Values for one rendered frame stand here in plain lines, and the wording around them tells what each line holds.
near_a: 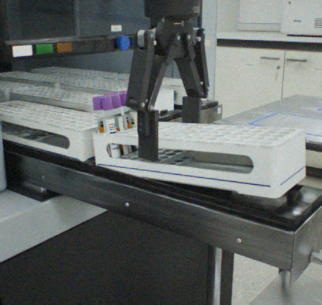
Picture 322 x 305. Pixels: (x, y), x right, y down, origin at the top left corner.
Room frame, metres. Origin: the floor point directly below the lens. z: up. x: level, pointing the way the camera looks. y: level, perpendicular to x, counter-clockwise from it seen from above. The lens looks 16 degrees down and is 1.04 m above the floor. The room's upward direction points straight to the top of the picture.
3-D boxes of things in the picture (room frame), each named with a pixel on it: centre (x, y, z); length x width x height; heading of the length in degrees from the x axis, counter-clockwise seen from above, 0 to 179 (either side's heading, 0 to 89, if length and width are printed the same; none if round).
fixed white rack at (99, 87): (1.11, 0.12, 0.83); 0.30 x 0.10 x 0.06; 53
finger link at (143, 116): (0.57, 0.03, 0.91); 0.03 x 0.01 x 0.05; 143
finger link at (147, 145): (0.59, 0.02, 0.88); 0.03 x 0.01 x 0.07; 53
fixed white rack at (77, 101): (0.99, 0.21, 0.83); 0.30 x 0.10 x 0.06; 53
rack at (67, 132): (0.80, 0.21, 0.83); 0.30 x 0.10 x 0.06; 53
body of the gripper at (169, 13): (0.63, -0.01, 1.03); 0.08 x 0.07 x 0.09; 143
